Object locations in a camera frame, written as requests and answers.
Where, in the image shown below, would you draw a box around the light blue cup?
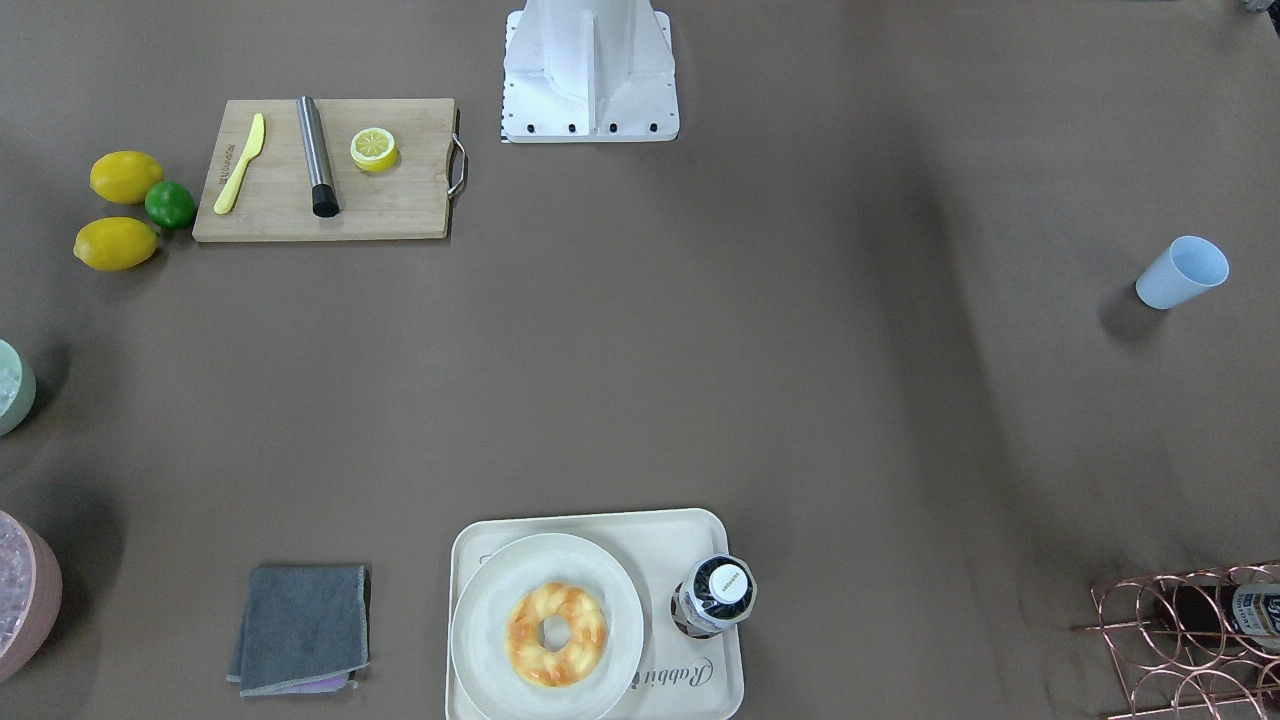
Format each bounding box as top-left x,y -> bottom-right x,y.
1135,234 -> 1230,310

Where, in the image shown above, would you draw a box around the pale green bowl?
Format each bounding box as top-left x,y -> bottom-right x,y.
1,340 -> 36,436

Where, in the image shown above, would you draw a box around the ice cubes in green bowl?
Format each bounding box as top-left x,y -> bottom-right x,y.
1,357 -> 23,414

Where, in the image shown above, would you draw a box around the pink bowl of ice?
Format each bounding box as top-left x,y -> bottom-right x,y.
1,512 -> 63,682

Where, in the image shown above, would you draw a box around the dark drink bottle on tray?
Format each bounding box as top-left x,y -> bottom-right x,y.
669,553 -> 756,639

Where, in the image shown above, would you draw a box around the glazed twisted donut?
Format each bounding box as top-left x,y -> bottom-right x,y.
504,582 -> 608,688

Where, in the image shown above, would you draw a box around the white round plate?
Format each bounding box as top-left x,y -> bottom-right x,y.
451,533 -> 645,719

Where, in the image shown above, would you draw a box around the cream serving tray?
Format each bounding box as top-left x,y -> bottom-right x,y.
449,509 -> 745,719

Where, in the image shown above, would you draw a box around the half lemon slice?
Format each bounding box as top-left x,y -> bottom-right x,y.
349,127 -> 401,173

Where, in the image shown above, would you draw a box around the steel muddler black tip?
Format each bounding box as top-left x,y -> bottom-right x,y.
296,96 -> 340,218

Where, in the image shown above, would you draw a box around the bamboo cutting board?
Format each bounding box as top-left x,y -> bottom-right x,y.
192,97 -> 458,243

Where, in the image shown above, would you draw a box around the grey folded cloth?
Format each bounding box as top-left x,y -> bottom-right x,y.
227,564 -> 370,697

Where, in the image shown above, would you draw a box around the yellow plastic knife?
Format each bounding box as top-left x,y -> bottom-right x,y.
212,113 -> 266,215

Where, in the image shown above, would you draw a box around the green lime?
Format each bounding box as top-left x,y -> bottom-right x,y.
143,179 -> 197,231

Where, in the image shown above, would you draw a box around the whole yellow lemon lower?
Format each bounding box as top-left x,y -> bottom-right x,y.
73,217 -> 159,272

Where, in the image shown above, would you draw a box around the whole yellow lemon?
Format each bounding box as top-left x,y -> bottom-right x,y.
90,150 -> 165,205
73,217 -> 159,272

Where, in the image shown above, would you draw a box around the whole yellow lemon upper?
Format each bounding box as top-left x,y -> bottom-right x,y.
90,150 -> 165,205

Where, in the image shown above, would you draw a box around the dark bottle in rack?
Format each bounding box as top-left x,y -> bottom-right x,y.
1167,583 -> 1279,655

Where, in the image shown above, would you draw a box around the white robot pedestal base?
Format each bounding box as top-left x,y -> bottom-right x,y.
500,1 -> 680,143

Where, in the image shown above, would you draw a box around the copper wire bottle rack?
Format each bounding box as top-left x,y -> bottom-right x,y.
1082,561 -> 1277,719

